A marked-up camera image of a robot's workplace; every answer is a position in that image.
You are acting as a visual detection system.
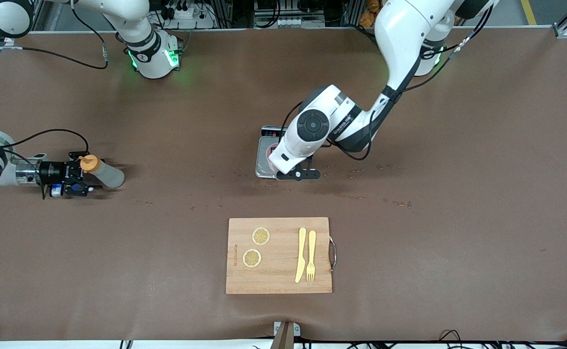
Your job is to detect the yellow plastic fork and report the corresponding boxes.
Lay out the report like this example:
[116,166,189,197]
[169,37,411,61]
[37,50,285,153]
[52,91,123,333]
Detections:
[306,230,317,283]

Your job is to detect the pink plastic cup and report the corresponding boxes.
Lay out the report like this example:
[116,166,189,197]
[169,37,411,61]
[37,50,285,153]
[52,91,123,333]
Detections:
[265,143,284,173]

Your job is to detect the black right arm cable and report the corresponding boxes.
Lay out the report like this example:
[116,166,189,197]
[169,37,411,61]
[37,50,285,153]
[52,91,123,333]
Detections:
[0,0,109,156]

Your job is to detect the orange snack packet pile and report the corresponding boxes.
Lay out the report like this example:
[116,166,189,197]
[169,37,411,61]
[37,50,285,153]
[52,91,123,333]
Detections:
[360,0,380,27]

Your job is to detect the dark equipment rack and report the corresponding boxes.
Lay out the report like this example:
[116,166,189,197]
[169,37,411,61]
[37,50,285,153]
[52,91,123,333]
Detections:
[211,0,366,29]

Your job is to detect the grey metal clamp bracket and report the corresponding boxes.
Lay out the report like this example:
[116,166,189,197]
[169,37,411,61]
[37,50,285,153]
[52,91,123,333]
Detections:
[273,321,301,349]

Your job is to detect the silver digital kitchen scale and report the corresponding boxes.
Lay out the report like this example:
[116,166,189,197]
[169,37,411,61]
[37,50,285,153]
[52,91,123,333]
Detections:
[255,126,290,179]

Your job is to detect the long white power strip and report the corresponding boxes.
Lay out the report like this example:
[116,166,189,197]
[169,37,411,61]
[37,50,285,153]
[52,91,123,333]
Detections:
[254,17,325,28]

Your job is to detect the yellow plastic knife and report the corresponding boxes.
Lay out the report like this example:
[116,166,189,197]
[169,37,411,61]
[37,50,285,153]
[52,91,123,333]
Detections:
[295,227,307,284]

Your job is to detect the wooden cutting board metal handle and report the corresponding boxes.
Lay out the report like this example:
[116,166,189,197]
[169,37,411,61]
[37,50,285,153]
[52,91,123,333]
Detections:
[226,217,337,295]

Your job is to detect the translucent squeeze bottle orange cap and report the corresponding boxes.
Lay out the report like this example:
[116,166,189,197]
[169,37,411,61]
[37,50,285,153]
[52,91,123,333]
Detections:
[79,154,126,189]

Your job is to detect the white power strip black plugs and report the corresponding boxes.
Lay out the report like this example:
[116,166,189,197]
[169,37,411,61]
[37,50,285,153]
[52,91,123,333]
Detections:
[164,4,216,30]

